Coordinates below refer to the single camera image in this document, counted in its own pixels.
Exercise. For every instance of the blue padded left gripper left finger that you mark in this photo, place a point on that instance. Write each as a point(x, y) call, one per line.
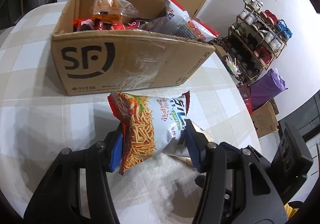
point(57, 197)

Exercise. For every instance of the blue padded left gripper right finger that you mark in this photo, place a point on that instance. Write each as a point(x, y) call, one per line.
point(236, 187)

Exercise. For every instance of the noodle snack bag front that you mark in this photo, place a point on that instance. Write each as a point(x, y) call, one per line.
point(149, 124)

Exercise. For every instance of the noodle snack bag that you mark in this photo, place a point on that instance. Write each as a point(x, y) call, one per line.
point(180, 24)
point(149, 124)

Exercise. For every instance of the red snack packet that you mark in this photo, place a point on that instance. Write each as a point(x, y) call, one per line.
point(90, 24)

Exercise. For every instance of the clear orange cracker sleeve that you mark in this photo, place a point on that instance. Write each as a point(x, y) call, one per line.
point(114, 11)

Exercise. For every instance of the purple snack bag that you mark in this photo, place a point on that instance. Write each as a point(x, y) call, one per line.
point(155, 25)

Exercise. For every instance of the yellow sleeve forearm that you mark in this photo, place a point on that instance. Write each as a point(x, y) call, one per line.
point(292, 207)

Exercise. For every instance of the small cardboard box floor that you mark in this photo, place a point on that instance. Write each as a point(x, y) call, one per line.
point(264, 120)

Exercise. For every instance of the white trash bin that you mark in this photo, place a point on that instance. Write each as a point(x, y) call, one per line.
point(232, 66)

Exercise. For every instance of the wooden shoe rack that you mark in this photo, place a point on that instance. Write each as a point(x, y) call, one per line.
point(255, 39)

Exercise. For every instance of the SF cardboard box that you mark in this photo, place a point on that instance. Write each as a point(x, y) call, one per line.
point(100, 61)

